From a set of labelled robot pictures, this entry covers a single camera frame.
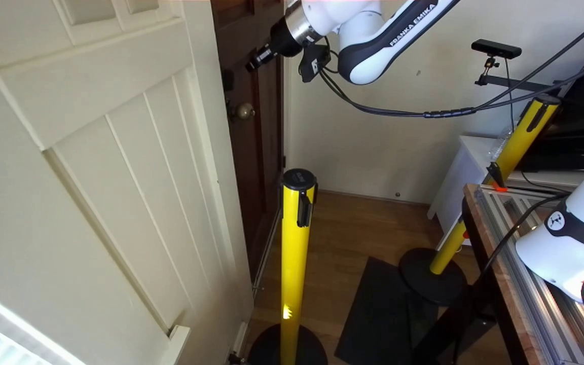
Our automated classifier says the black camera on mount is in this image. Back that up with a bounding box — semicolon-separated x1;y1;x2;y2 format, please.
471;39;522;59

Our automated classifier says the black floor mat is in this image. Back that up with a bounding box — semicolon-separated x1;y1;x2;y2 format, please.
334;257;450;365

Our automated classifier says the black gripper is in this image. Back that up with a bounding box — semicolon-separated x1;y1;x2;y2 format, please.
245;23;302;73

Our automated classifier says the yellow stanchion post near door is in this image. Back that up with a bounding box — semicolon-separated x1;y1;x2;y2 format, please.
248;168;327;365

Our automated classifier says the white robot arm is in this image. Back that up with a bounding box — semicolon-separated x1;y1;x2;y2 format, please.
245;0;458;86

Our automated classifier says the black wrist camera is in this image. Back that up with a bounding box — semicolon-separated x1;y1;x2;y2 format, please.
298;45;330;83

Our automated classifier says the wooden table with rails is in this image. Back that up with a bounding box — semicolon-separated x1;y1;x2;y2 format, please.
463;185;584;365

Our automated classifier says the white panelled door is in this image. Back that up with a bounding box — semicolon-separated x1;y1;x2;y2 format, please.
0;0;251;365

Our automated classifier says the dark brown wooden door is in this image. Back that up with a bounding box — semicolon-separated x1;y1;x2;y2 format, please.
211;0;284;277

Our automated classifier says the yellow stanchion post with camera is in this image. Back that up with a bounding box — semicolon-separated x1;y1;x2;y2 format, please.
397;94;564;308

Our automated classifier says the white cabinet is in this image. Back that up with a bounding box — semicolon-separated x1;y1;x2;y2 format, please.
427;131;584;239

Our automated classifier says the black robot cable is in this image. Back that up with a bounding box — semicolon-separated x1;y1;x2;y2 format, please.
318;6;584;121

